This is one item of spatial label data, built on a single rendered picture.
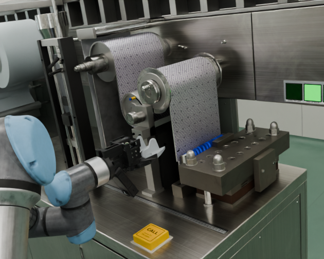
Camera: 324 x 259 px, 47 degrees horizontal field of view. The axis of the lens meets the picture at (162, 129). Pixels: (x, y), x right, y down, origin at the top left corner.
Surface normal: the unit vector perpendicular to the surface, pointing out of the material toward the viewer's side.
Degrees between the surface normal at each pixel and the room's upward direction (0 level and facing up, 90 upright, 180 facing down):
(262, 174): 90
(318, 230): 0
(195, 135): 90
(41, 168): 84
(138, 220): 0
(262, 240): 90
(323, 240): 0
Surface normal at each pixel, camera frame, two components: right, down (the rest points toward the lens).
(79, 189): 0.71, 0.13
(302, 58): -0.70, 0.31
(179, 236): -0.13, -0.94
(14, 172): 0.59, -0.34
